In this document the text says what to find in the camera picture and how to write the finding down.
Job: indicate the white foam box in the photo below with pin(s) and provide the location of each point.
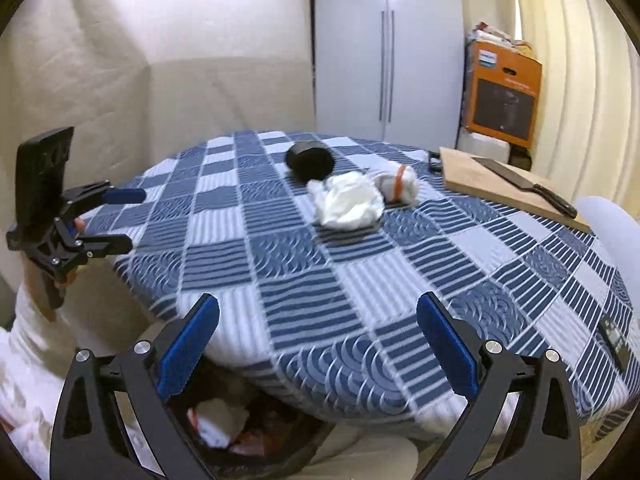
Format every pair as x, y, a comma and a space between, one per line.
482, 147

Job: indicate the blue patterned tablecloth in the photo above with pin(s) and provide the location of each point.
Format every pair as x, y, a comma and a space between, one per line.
350, 285

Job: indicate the person's left hand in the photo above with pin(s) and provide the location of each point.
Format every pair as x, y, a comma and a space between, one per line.
37, 295

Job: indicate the wooden cutting board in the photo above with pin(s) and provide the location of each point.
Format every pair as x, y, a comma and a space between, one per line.
475, 180

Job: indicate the black kitchen knife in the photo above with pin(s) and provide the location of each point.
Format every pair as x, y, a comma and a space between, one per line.
505, 172

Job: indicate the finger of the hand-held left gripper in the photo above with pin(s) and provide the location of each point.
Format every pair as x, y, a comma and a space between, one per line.
125, 195
107, 245

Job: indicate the black round object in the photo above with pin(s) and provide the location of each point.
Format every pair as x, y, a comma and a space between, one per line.
307, 160

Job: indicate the clear plastic container red print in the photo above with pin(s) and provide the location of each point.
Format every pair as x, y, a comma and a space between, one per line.
280, 430

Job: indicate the cream curtain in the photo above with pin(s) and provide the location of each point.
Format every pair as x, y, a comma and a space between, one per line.
590, 85

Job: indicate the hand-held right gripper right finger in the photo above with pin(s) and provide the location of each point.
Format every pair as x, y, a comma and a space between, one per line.
447, 345

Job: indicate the pile of papers and bags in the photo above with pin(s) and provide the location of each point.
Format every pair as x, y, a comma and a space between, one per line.
492, 37

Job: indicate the small black object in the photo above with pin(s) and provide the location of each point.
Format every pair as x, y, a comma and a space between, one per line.
434, 162

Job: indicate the orange cardboard box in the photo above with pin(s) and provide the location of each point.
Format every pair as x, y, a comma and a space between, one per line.
505, 105

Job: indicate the black remote control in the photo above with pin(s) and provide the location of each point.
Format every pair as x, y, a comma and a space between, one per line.
614, 342

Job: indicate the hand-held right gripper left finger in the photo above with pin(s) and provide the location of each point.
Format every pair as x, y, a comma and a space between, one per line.
187, 350

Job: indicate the white wardrobe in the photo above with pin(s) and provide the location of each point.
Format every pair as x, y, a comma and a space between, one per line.
350, 60

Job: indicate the black trash bin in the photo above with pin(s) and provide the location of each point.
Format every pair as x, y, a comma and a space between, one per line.
312, 442

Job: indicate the white tissue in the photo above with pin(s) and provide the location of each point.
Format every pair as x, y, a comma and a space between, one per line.
345, 202

